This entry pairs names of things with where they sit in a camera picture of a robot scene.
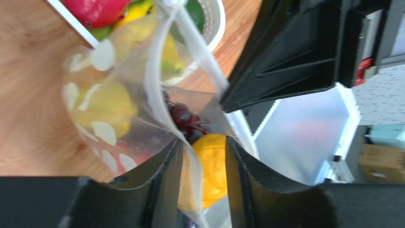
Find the red apple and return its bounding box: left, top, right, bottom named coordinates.
left=116, top=151, right=152, bottom=173

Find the orange red mango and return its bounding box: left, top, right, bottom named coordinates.
left=63, top=79, right=139, bottom=138

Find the dark purple grape bunch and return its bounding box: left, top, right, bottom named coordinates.
left=162, top=91, right=212, bottom=144

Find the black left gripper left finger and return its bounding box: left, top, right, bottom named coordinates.
left=0, top=139, right=183, bottom=228

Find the yellow banana bunch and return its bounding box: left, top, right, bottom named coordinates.
left=88, top=0, right=159, bottom=42

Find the yellow orange mango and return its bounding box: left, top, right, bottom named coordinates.
left=178, top=133, right=228, bottom=211

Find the white perforated fruit basket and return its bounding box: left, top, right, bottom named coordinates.
left=47, top=0, right=226, bottom=86

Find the pink dragon fruit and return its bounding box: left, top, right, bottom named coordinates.
left=62, top=0, right=131, bottom=29

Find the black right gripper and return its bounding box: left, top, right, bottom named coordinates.
left=220, top=0, right=405, bottom=113

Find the green orange mango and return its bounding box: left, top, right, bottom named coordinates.
left=170, top=0, right=205, bottom=45

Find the clear dotted zip bag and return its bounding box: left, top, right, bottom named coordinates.
left=63, top=0, right=257, bottom=228

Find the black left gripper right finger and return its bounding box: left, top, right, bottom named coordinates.
left=225, top=137, right=405, bottom=228

